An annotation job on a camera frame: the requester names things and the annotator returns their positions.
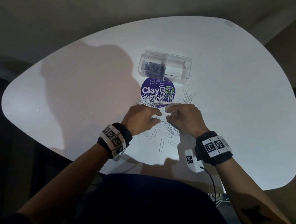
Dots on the person's left hand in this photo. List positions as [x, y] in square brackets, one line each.
[140, 119]

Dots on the person's right hand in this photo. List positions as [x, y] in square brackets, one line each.
[188, 118]

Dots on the pile of mixed paper clips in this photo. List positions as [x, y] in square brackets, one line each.
[161, 101]

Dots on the clear plastic two-compartment box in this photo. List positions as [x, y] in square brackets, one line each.
[177, 68]

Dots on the cluster of sorted blue clips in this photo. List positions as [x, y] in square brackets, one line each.
[155, 67]

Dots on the person's right forearm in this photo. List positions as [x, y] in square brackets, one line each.
[260, 201]

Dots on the person's left forearm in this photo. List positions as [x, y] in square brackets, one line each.
[61, 188]

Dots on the person's dark blue clothing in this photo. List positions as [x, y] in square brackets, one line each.
[156, 209]

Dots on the round purple sticker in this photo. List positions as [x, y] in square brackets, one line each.
[149, 89]

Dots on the black left wristband with markers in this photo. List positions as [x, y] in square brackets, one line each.
[114, 141]

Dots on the black wristband with markers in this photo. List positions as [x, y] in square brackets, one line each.
[114, 141]
[212, 149]

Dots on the black right wristband with markers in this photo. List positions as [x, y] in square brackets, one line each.
[212, 149]

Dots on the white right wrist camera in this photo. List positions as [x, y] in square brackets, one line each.
[192, 160]

